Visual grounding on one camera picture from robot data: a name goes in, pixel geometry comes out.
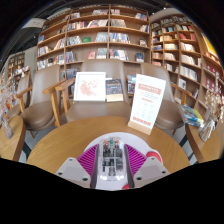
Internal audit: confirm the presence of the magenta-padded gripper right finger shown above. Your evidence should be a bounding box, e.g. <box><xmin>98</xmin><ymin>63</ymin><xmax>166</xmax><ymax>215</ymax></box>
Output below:
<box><xmin>125</xmin><ymin>143</ymin><xmax>171</xmax><ymax>189</ymax></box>

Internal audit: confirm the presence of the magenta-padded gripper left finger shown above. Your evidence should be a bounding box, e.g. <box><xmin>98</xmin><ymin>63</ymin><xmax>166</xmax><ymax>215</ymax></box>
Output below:
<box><xmin>54</xmin><ymin>143</ymin><xmax>100</xmax><ymax>189</ymax></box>

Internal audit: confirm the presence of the transparent computer mouse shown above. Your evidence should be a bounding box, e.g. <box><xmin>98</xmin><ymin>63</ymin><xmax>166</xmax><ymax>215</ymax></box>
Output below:
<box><xmin>96</xmin><ymin>135</ymin><xmax>127</xmax><ymax>183</ymax></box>

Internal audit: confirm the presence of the white mouse pad red rest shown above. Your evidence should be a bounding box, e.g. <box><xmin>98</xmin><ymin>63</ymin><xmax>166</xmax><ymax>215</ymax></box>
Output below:
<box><xmin>82</xmin><ymin>131</ymin><xmax>164</xmax><ymax>191</ymax></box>

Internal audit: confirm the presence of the beige armchair with wooden arms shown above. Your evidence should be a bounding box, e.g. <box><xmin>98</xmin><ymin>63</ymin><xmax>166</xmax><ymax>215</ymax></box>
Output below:
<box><xmin>54</xmin><ymin>59</ymin><xmax>133</xmax><ymax>124</ymax></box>
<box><xmin>139</xmin><ymin>62</ymin><xmax>194</xmax><ymax>136</ymax></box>
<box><xmin>15</xmin><ymin>64</ymin><xmax>66</xmax><ymax>139</ymax></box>

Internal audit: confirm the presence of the white sign on wooden base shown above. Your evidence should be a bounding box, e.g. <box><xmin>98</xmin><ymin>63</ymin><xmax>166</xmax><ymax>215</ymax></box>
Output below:
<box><xmin>127</xmin><ymin>73</ymin><xmax>167</xmax><ymax>136</ymax></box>

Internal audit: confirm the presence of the stack of books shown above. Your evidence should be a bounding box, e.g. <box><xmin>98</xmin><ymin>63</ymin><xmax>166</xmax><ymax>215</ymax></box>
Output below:
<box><xmin>179</xmin><ymin>103</ymin><xmax>205</xmax><ymax>128</ymax></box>

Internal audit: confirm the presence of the white framed floral picture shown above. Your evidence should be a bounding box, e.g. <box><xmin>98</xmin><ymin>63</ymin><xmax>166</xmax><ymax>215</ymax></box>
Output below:
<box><xmin>73</xmin><ymin>71</ymin><xmax>107</xmax><ymax>102</ymax></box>

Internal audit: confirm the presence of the blue cover book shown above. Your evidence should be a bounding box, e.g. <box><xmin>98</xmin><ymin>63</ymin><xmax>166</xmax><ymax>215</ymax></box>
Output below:
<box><xmin>126</xmin><ymin>74</ymin><xmax>138</xmax><ymax>96</ymax></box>

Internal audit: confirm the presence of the dark cover book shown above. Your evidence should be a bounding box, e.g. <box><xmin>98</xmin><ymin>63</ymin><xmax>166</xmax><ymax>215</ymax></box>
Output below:
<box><xmin>105</xmin><ymin>78</ymin><xmax>125</xmax><ymax>103</ymax></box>

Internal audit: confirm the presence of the glass vase with pale flowers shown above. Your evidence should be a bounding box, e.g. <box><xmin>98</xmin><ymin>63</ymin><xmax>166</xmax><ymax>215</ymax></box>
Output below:
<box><xmin>198</xmin><ymin>73</ymin><xmax>224</xmax><ymax>143</ymax></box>

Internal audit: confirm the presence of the glass vase with pink flowers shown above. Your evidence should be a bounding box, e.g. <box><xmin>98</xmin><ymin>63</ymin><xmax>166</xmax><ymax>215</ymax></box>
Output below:
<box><xmin>0</xmin><ymin>74</ymin><xmax>18</xmax><ymax>140</ymax></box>

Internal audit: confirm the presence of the small distant bookshelf unit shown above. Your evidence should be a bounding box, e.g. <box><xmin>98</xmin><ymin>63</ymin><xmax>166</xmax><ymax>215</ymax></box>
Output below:
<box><xmin>7</xmin><ymin>51</ymin><xmax>27</xmax><ymax>79</ymax></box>

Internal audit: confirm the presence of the curved wooden bookshelf unit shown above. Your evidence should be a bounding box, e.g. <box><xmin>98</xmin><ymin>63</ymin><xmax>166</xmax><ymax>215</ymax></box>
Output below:
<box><xmin>149</xmin><ymin>13</ymin><xmax>224</xmax><ymax>111</ymax></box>

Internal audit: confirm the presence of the wide wooden bookshelf unit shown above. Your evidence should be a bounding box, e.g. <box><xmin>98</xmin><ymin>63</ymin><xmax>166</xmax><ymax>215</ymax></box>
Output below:
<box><xmin>35</xmin><ymin>4</ymin><xmax>151</xmax><ymax>81</ymax></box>

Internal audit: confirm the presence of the white ceiling panel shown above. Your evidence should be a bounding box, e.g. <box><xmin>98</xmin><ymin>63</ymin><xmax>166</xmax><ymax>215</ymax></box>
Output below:
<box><xmin>21</xmin><ymin>17</ymin><xmax>48</xmax><ymax>29</ymax></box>

